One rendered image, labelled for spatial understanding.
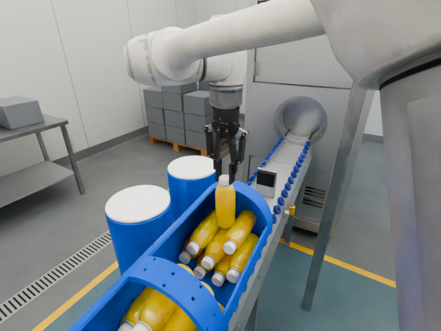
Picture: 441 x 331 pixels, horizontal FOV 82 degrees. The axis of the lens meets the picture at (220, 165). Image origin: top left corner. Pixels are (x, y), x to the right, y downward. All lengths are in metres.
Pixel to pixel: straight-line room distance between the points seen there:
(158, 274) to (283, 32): 0.51
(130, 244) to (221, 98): 0.75
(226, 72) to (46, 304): 2.10
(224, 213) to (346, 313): 1.52
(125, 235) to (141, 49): 0.78
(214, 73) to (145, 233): 0.73
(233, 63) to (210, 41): 0.20
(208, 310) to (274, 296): 1.52
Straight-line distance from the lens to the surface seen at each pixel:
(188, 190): 1.36
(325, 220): 1.55
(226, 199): 0.80
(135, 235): 1.13
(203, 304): 0.61
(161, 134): 4.34
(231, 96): 0.66
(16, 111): 3.09
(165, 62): 0.55
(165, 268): 0.62
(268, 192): 1.37
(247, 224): 0.89
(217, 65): 0.63
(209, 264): 0.84
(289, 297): 2.13
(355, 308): 2.24
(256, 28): 0.42
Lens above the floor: 1.70
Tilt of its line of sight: 27 degrees down
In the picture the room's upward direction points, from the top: straight up
